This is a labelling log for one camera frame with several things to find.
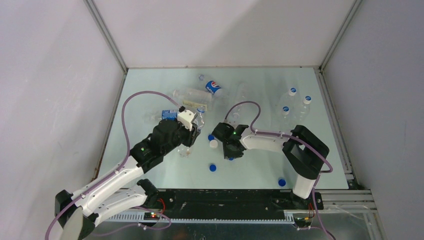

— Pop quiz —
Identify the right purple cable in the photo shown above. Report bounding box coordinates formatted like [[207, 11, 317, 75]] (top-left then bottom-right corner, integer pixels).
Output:
[[224, 101, 337, 240]]

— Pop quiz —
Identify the right circuit board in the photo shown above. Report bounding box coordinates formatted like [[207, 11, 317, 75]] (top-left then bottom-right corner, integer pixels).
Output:
[[293, 217, 313, 230]]

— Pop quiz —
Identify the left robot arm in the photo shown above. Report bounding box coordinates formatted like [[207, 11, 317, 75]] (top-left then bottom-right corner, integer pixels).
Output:
[[54, 107, 201, 240]]

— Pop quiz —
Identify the white bottle cap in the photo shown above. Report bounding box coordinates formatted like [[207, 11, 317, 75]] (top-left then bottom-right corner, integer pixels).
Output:
[[209, 139, 219, 149]]

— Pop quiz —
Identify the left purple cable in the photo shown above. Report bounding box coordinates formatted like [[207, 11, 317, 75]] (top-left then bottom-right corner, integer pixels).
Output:
[[44, 91, 182, 240]]

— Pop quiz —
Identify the clear unlabelled bottle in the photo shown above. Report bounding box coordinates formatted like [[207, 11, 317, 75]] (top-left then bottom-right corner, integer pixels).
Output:
[[229, 82, 249, 121]]

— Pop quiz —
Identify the blue label pepsi bottle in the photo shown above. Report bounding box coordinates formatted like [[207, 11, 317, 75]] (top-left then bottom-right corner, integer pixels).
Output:
[[177, 106, 206, 159]]

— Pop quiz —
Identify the circuit board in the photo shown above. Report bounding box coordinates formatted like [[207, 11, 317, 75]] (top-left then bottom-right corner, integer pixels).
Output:
[[293, 217, 313, 230], [143, 212, 161, 221]]

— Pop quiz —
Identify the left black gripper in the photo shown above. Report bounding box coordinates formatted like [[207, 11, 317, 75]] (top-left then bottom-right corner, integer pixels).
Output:
[[161, 114, 200, 155]]

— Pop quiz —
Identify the yellow label clear bottle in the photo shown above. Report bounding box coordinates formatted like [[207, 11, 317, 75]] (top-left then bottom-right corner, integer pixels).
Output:
[[171, 87, 214, 112]]

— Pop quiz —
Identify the small blue label bottle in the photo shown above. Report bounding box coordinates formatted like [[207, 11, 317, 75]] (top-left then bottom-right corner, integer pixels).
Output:
[[143, 109, 179, 122]]

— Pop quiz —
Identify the left circuit board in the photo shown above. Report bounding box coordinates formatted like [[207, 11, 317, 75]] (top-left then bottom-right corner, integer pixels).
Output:
[[143, 212, 161, 221]]

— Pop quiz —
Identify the purple cable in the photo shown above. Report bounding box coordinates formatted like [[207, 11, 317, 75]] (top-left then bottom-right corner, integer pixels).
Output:
[[224, 101, 337, 240], [44, 91, 182, 240]]

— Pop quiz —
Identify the capped clear bottle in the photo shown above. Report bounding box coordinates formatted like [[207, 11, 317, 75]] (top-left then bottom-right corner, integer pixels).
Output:
[[291, 95, 312, 127], [271, 106, 293, 133], [277, 87, 297, 112]]

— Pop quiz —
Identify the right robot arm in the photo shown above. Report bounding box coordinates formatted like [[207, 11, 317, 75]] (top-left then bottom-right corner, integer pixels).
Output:
[[211, 122, 333, 209]]

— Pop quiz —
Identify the pepsi logo bottle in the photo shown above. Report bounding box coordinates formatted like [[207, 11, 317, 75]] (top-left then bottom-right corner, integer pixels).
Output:
[[197, 74, 229, 101]]

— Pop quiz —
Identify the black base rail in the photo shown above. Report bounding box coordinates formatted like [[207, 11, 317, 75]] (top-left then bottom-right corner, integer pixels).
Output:
[[155, 188, 299, 221]]

